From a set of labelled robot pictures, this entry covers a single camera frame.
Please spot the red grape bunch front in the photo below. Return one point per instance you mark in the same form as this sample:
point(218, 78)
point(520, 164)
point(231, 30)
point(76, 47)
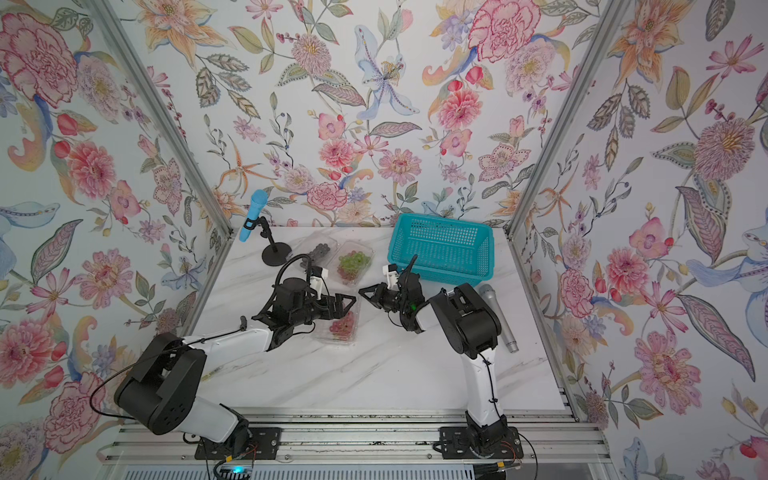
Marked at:
point(347, 276)

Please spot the clear clamshell container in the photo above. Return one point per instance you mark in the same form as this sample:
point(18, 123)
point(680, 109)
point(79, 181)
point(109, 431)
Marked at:
point(322, 334)
point(345, 248)
point(305, 245)

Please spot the blue microphone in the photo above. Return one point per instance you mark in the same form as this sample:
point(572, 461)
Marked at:
point(258, 201)

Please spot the grey microphone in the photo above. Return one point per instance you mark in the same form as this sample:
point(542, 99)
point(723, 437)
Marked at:
point(488, 293)

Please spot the red grape bunch back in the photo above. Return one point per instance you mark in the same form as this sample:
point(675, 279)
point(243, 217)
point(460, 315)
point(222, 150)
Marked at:
point(344, 329)

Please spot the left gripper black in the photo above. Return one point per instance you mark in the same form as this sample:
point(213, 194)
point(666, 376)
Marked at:
point(339, 309)

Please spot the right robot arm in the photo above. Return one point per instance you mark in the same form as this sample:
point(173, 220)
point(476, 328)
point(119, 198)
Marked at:
point(472, 329)

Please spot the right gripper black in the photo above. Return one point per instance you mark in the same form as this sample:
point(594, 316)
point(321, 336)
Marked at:
point(380, 297)

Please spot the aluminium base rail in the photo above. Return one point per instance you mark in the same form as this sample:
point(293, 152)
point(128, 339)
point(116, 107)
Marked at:
point(370, 437)

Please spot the teal plastic mesh basket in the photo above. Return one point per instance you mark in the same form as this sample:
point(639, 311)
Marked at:
point(443, 250)

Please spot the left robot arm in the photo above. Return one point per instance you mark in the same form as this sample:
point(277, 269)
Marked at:
point(160, 391)

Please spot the left aluminium frame post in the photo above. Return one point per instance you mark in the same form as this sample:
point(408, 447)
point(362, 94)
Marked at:
point(108, 23)

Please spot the black microphone stand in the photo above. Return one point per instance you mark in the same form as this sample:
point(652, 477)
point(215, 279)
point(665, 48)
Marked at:
point(275, 253)

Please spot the black grape bunch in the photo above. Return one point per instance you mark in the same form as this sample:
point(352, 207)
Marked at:
point(319, 254)

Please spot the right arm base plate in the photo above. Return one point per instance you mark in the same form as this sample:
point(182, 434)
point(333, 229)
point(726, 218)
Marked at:
point(465, 443)

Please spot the green grape bunch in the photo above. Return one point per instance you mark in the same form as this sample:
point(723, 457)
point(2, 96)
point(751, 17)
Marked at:
point(356, 260)

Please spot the aluminium frame post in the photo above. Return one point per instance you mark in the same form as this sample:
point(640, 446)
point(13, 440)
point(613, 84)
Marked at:
point(606, 28)
point(108, 23)

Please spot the red grape bunch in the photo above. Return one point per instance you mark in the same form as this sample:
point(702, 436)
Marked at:
point(344, 329)
point(347, 276)

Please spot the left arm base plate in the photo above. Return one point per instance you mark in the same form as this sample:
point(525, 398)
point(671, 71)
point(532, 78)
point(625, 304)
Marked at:
point(261, 443)

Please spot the right aluminium frame post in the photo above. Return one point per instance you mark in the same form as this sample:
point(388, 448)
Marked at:
point(606, 28)

